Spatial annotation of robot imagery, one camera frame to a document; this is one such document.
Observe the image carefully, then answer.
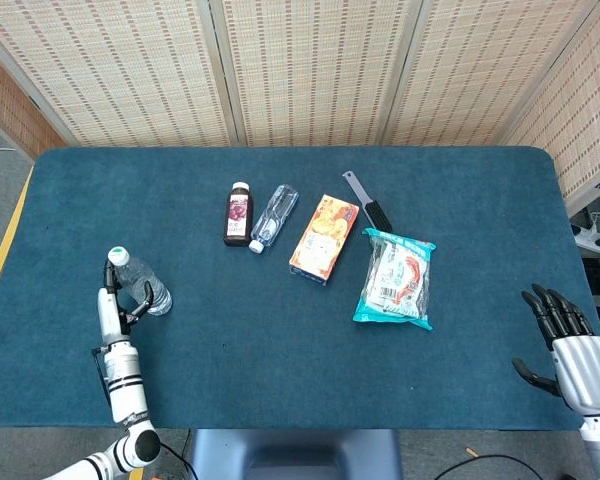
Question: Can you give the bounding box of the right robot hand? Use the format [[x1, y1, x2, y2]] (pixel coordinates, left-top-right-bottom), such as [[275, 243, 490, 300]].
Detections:
[[511, 283, 600, 417]]

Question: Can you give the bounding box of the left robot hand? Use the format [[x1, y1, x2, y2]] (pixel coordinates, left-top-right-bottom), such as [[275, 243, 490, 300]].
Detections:
[[97, 259, 155, 348]]

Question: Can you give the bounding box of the clear green-capped water bottle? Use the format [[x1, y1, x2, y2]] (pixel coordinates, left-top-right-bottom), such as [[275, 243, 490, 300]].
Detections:
[[107, 245, 174, 317]]

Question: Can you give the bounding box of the dark juice bottle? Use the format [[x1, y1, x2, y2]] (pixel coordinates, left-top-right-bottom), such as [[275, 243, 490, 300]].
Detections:
[[223, 181, 255, 248]]

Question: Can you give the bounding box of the small clear white-capped bottle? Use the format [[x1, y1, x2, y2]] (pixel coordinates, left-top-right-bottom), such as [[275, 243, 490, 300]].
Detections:
[[248, 184, 300, 254]]

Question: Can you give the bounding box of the white power strip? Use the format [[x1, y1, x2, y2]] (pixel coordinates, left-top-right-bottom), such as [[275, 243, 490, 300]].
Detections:
[[571, 223, 600, 258]]

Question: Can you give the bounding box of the teal table cloth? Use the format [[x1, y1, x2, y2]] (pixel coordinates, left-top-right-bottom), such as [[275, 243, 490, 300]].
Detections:
[[0, 145, 600, 432]]

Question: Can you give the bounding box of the teal snack bag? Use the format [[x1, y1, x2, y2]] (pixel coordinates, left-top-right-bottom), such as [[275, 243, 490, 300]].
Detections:
[[352, 227, 437, 332]]

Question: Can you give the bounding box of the orange and blue snack box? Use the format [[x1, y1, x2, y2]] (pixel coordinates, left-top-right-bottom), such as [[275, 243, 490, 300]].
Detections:
[[288, 193, 361, 287]]

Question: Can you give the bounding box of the blue-grey robot torso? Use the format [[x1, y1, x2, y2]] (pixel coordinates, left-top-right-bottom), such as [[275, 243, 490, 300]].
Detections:
[[187, 428, 404, 480]]

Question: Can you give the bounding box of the brown woven screen panel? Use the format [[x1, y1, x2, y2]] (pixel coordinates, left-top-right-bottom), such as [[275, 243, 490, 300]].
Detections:
[[0, 39, 67, 161]]

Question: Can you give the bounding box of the woven bamboo screen panel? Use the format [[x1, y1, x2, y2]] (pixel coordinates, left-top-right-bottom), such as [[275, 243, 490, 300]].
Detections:
[[208, 0, 424, 148], [381, 0, 600, 148], [501, 0, 600, 214], [0, 0, 239, 148]]

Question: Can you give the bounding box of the black arm wrist cable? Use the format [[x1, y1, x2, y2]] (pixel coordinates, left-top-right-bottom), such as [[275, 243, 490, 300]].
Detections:
[[91, 346, 112, 401]]

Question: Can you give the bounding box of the black floor cable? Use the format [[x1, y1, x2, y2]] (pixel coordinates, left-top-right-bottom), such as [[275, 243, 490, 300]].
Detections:
[[158, 428, 201, 480], [433, 453, 547, 480]]

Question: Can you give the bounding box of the grey-handled black brush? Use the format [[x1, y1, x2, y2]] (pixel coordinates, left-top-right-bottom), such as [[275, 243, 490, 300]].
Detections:
[[341, 170, 394, 234]]

